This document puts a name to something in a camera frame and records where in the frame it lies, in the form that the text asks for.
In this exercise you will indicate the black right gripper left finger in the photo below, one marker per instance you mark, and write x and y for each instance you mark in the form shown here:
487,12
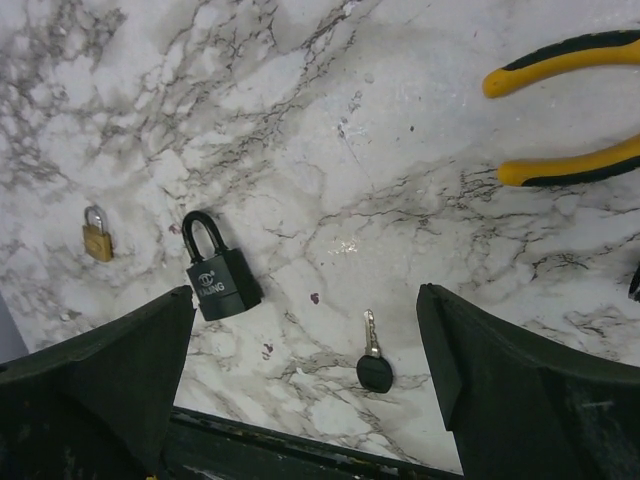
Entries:
97,406

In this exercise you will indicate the black-headed key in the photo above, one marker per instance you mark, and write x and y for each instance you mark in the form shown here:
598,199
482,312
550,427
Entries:
374,372

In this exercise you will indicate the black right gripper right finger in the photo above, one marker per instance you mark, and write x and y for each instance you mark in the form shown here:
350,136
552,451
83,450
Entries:
521,406

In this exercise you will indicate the black Kaijing padlock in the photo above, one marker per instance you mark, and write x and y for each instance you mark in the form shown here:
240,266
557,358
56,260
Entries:
223,283

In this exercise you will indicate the yellow black pliers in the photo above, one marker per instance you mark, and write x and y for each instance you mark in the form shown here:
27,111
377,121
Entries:
566,101

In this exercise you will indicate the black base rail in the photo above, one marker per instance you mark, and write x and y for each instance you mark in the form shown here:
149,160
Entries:
203,446

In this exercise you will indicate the small brass padlock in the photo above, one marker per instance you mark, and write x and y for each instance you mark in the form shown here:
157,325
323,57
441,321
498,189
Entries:
97,240

